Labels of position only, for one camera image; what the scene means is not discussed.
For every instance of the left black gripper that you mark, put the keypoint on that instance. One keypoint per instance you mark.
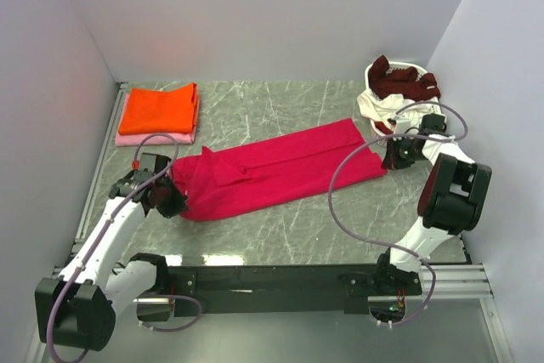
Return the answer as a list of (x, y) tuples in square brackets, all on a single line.
[(178, 204)]

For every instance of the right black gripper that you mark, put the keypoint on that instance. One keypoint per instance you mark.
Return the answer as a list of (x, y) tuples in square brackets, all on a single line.
[(392, 161)]

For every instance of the crimson pink t shirt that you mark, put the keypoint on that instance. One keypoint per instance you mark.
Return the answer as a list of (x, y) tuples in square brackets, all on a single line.
[(227, 183)]

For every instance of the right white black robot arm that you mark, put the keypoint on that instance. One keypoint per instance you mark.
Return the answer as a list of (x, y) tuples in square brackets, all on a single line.
[(451, 201)]

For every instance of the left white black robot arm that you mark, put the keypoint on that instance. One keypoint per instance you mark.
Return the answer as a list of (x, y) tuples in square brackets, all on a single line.
[(80, 306)]

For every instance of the red garment in basket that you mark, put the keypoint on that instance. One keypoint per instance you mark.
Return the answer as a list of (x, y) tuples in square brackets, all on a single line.
[(382, 128)]

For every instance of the white crumpled garment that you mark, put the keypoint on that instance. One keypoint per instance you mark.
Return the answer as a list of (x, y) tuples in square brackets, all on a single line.
[(384, 110)]

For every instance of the folded light pink t shirt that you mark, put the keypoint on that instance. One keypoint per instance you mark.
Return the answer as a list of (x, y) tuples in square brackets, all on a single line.
[(136, 139)]

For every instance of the white plastic laundry basket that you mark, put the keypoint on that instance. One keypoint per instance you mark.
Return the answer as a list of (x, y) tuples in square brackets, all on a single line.
[(395, 65)]

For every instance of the dark maroon garment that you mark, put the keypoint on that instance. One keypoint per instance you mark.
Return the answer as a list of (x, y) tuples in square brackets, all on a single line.
[(407, 82)]

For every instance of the folded orange t shirt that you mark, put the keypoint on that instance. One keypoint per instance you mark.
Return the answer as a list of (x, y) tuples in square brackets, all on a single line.
[(152, 111)]

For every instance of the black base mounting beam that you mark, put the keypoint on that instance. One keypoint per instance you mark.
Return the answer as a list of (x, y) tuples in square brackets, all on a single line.
[(282, 288)]

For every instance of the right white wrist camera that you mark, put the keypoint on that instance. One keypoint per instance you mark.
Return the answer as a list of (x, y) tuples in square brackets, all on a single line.
[(402, 125)]

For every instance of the aluminium frame rail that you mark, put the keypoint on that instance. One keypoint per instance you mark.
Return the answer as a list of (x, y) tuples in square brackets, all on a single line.
[(349, 225)]

